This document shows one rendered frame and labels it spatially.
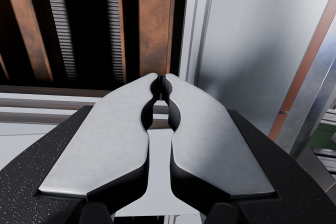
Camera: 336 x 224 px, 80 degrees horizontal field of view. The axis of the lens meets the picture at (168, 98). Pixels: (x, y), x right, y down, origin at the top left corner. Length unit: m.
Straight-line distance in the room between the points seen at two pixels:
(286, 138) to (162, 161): 0.38
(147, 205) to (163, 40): 0.27
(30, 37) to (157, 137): 0.30
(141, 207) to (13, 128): 0.20
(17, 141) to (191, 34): 0.23
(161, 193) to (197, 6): 0.25
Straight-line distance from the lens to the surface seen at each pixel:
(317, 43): 0.27
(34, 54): 0.45
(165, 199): 0.33
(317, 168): 0.53
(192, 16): 0.21
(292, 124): 0.55
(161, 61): 0.39
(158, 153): 0.25
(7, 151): 0.31
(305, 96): 0.51
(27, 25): 0.44
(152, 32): 0.37
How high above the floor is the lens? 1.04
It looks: 57 degrees down
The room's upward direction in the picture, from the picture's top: 179 degrees clockwise
